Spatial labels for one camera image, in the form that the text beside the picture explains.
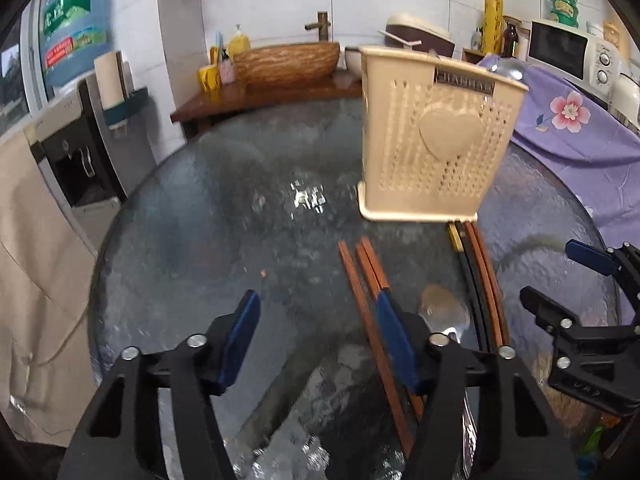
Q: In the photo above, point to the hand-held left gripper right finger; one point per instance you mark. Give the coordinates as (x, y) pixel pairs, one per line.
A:
(395, 340)

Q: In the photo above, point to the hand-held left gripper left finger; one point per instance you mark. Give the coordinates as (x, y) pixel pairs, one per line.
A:
(242, 340)

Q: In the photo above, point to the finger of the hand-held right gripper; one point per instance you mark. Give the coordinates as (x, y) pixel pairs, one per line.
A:
(575, 345)
(590, 257)

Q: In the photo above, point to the black gold-banded chopstick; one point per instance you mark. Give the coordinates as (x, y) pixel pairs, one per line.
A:
(475, 265)
(472, 290)

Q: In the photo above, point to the beige perforated utensil holder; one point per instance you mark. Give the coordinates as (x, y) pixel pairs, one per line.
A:
(400, 135)

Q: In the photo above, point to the colourful packets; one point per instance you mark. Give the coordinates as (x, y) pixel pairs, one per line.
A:
(597, 440)

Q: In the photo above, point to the purple floral cloth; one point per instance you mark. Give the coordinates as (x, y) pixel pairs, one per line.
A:
(575, 145)

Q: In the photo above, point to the white kitchen appliance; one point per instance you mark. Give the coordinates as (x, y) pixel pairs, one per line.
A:
(627, 100)

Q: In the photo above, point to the clear glass bowl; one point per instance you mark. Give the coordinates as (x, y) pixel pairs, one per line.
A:
(510, 69)

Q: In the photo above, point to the white microwave oven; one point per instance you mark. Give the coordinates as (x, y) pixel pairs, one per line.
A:
(560, 47)

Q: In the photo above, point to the beige cloth cover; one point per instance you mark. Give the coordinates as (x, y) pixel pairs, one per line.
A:
(35, 285)

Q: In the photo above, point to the brown glass bottle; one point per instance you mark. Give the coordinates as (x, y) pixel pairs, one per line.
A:
(510, 40)

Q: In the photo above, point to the wooden counter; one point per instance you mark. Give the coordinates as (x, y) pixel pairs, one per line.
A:
(260, 96)

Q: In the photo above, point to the water dispenser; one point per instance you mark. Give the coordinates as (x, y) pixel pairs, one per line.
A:
(75, 160)

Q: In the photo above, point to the small white bottle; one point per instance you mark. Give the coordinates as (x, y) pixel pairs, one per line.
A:
(476, 39)

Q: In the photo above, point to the stack of green bowls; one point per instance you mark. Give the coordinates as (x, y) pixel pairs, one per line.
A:
(564, 5)

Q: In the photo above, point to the yellow wrap roll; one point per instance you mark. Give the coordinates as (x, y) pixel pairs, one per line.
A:
(492, 22)

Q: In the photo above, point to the pink bottle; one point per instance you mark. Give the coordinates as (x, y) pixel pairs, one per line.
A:
(227, 70)

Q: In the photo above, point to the woven wicker basin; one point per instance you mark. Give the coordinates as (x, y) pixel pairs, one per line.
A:
(285, 65)

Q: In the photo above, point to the rice cooker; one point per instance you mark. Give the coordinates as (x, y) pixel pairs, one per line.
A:
(420, 30)

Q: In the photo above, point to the yellow soap bottle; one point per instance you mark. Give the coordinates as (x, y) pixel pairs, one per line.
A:
(239, 42)

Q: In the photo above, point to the bronze faucet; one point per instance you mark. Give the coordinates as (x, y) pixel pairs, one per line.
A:
(320, 25)

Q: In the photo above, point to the blue water jug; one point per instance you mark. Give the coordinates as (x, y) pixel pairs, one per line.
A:
(75, 30)

